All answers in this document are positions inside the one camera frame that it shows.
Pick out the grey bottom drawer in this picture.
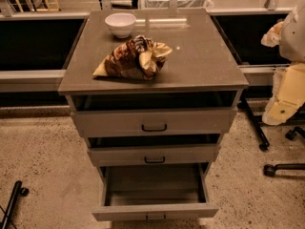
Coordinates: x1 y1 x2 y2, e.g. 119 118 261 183
92 163 218 222

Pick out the grey drawer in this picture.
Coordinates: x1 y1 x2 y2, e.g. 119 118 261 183
88 144 220 167
92 163 218 222
71 108 236 137

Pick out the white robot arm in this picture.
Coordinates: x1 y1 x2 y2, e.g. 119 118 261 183
261 0 305 125

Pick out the grey drawer cabinet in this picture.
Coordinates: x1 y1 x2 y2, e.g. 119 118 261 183
57 8 250 174

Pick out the grey top drawer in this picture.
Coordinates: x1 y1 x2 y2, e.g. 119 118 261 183
71 108 236 137

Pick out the grey middle drawer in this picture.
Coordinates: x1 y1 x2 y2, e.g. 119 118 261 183
88 144 220 167

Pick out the brown crumpled snack bag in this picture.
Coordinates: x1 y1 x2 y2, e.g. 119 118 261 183
92 35 173 80

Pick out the white bowl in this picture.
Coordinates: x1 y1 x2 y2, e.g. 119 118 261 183
105 12 136 38

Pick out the black chair base with casters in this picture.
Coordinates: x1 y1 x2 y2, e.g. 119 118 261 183
263 127 305 177

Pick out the black stand leg left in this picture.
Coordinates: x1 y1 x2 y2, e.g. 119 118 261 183
0 180 30 229

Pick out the white wire basket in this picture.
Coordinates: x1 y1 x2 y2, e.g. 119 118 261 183
138 0 214 10

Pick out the black table leg frame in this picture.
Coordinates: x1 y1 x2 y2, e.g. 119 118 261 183
238 94 305 152

